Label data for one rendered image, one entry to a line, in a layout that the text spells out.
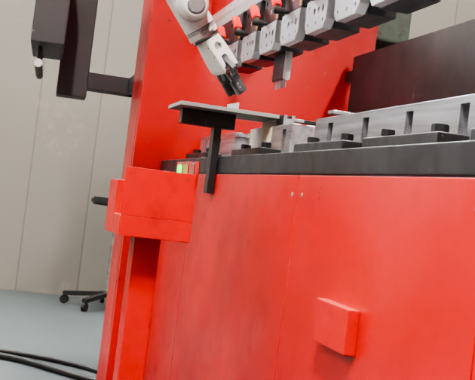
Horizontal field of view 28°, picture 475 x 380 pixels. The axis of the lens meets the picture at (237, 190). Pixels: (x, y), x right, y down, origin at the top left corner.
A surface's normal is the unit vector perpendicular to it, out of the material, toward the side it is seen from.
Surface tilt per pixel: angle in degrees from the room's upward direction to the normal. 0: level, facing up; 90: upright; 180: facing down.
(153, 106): 90
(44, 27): 90
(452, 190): 90
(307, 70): 90
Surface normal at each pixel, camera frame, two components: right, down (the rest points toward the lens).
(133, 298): 0.28, 0.02
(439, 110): -0.96, -0.12
